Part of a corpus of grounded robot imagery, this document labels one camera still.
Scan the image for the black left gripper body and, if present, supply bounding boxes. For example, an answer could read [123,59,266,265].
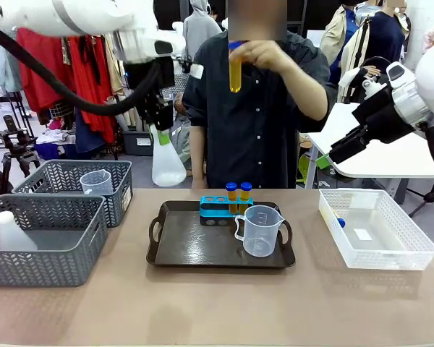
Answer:
[124,56,177,110]

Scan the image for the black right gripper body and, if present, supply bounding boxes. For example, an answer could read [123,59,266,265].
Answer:
[352,87,416,145]

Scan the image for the translucent white conical flask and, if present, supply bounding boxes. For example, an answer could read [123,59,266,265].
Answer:
[150,122,187,188]
[0,210,39,252]

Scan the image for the yellow liquid test tube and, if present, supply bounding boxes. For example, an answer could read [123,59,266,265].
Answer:
[239,181,253,215]
[225,181,239,215]
[323,205,347,230]
[228,40,244,94]

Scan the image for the clear plastic measuring beaker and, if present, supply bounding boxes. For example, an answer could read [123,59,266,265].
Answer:
[234,204,286,259]
[80,169,114,197]

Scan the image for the person's right forearm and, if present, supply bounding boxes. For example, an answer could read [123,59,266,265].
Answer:
[189,124,208,190]

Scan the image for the person's left hand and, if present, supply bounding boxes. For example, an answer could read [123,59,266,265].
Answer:
[228,39,298,74]

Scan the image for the dark grey storage bin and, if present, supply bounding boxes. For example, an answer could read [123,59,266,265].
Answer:
[121,124,155,158]

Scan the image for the white table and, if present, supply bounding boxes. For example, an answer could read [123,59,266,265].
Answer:
[305,102,434,180]

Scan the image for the green plastic stool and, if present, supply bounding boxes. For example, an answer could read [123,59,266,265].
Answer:
[297,153,312,184]

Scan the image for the beige hanging garment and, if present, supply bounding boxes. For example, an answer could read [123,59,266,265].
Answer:
[101,33,126,97]

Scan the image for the mannequin in grey hoodie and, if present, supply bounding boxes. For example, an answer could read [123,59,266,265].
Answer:
[182,0,222,59]

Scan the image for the red pleated dress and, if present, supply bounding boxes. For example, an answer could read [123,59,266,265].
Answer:
[64,35,117,145]

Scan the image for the black metal clothes rack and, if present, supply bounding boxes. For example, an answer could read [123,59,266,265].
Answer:
[0,32,121,160]

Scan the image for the black slanted tripod pole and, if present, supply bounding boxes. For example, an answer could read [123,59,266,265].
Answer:
[345,17,372,104]

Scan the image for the mannequin in navy top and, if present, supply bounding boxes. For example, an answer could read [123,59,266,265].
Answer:
[350,0,409,79]

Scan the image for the person in dark shirt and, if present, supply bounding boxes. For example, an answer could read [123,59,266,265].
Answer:
[182,0,339,190]

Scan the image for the mannequin in beige coat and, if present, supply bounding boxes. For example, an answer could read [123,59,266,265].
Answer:
[318,3,365,104]

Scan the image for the black stand legs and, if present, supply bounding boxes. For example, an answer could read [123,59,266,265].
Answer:
[406,178,434,218]

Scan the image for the blue test tube rack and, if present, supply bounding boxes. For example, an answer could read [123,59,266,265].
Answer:
[199,195,255,218]

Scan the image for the white perforated plastic basket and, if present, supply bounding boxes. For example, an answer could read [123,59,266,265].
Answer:
[318,187,434,272]

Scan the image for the small grey woven basket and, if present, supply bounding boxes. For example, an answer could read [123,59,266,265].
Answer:
[12,159,135,229]

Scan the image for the red shirt garment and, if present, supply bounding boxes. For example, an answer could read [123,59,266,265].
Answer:
[15,28,76,113]

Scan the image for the dark brown plastic tray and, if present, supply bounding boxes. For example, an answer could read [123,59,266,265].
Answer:
[146,200,297,270]

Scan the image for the pale grey hanging garment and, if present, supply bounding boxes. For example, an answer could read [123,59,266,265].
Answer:
[0,38,23,93]

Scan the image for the large grey woven basket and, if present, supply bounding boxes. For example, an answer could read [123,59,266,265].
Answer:
[0,193,109,288]

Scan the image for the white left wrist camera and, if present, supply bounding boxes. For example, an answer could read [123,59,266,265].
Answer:
[182,59,206,80]

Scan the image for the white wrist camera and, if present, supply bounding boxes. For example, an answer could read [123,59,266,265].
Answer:
[182,59,206,80]
[360,66,389,99]

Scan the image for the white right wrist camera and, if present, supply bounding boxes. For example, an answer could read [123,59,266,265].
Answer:
[360,66,389,99]

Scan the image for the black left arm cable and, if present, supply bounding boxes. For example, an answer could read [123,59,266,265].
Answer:
[0,30,163,117]

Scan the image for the black camera tripod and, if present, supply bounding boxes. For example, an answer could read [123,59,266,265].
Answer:
[0,114,41,195]

